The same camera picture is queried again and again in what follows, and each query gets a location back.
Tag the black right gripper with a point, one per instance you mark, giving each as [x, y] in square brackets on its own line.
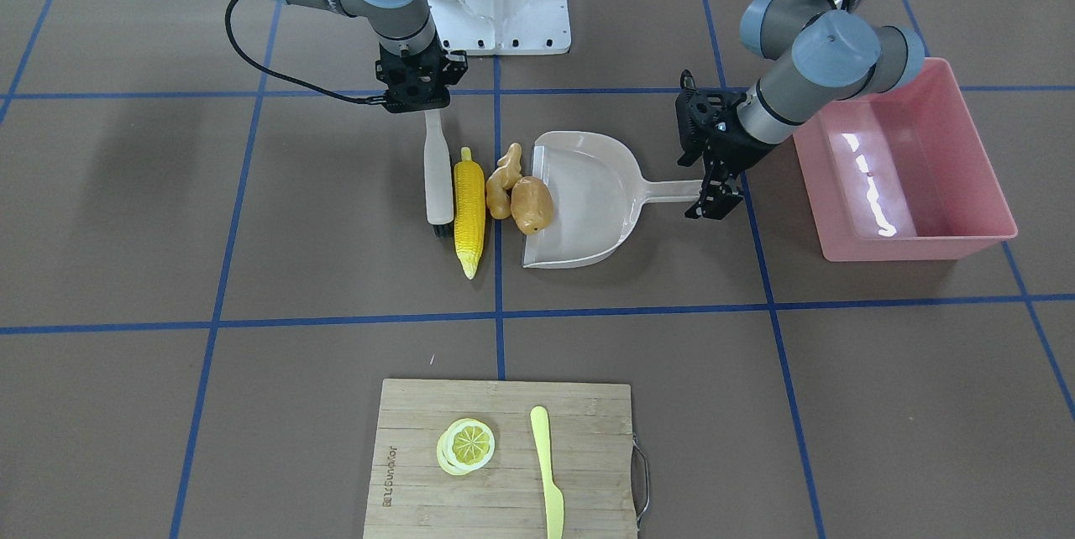
[443, 75]

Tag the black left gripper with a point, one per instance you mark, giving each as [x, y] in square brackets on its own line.
[732, 145]

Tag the beige hand brush black bristles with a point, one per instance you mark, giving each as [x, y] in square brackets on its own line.
[439, 193]

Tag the beige plastic dustpan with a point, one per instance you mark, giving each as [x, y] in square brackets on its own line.
[598, 192]

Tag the yellow toy corn cob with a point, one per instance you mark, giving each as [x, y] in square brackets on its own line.
[469, 212]

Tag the tan toy ginger root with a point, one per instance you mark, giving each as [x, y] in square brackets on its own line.
[507, 173]

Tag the brown toy potato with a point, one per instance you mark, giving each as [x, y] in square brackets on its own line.
[532, 206]

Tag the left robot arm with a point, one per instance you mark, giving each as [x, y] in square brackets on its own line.
[822, 52]

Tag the pink plastic bin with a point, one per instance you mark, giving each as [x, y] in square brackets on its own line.
[902, 176]

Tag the yellow plastic toy knife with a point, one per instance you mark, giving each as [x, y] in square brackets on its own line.
[554, 503]

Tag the yellow toy lemon slice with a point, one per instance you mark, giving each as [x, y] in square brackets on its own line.
[466, 446]

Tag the bamboo cutting board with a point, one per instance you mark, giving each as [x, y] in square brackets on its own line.
[592, 447]

